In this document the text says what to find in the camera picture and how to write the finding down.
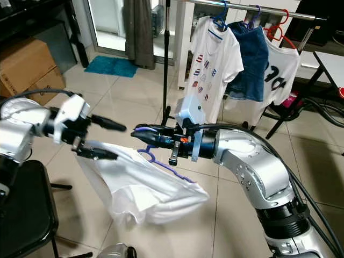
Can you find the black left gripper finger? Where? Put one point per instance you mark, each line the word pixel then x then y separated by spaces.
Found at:
pixel 108 123
pixel 99 153

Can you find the purple plastic hanger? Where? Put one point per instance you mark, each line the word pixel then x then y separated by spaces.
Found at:
pixel 172 171
pixel 251 22

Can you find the plain white t-shirt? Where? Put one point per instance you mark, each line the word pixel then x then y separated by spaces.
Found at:
pixel 134 193

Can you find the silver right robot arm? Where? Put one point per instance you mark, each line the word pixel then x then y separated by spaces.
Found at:
pixel 252 161

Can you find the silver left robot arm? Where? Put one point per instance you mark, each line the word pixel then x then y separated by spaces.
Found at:
pixel 21 129

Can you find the blue plastic hanger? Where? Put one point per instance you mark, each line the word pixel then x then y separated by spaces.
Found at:
pixel 220 22

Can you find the teal floor mat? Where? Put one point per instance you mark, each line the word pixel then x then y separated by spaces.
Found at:
pixel 110 65

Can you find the small printed cardboard box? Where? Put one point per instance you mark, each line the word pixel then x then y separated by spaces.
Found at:
pixel 51 86

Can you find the black metal clothes rack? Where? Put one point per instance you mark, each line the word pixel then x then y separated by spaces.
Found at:
pixel 165 64

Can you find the large cardboard box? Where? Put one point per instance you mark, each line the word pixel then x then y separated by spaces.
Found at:
pixel 27 67

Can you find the white t-shirt with small prints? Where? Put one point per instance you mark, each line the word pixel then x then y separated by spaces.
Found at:
pixel 215 59

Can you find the black folding chair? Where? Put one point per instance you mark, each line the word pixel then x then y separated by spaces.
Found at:
pixel 29 215

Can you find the grey curtain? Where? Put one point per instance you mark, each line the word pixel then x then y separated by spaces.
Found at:
pixel 138 32

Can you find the blue denim jacket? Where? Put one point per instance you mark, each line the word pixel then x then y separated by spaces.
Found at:
pixel 250 64

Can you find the black shelf table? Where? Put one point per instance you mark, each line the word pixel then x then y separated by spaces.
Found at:
pixel 43 19

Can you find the small pink box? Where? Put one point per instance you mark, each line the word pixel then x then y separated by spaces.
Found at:
pixel 292 100

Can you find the white t-shirt with black print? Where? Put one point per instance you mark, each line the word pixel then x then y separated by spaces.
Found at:
pixel 282 75

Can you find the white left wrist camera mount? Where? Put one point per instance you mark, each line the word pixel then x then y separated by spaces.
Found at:
pixel 72 115

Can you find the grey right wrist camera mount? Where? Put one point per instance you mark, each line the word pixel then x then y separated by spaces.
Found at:
pixel 191 115

